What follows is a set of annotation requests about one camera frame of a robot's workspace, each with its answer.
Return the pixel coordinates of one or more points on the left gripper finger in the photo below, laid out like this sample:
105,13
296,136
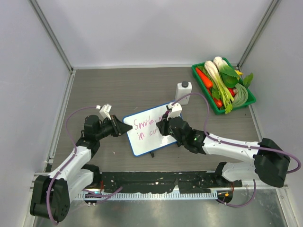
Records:
115,120
123,127

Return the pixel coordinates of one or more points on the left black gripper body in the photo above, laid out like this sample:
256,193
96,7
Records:
105,129

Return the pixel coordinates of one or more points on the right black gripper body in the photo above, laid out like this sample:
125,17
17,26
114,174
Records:
182,141

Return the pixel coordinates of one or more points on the blue framed whiteboard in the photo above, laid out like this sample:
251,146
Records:
145,137

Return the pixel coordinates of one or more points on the white plastic bottle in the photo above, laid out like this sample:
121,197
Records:
183,88

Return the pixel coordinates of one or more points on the red chili toy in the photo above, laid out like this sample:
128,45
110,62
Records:
218,103

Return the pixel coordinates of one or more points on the orange toy carrot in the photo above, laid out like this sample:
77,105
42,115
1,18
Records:
206,81

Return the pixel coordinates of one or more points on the green celery toy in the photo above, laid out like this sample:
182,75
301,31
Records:
221,92

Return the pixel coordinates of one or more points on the bok choy toy front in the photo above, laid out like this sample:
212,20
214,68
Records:
214,73

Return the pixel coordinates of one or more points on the bok choy toy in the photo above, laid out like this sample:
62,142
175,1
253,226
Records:
223,67
214,73

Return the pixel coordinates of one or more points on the bok choy toy rear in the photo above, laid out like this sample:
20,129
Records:
223,67

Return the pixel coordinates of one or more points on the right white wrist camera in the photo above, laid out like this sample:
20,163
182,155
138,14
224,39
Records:
175,108

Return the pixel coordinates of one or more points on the whiteboard wire stand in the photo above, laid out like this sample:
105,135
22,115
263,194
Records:
153,155

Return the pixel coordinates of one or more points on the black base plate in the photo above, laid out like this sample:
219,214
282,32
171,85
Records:
164,182

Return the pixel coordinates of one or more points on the white slotted cable duct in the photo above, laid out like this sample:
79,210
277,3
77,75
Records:
175,195

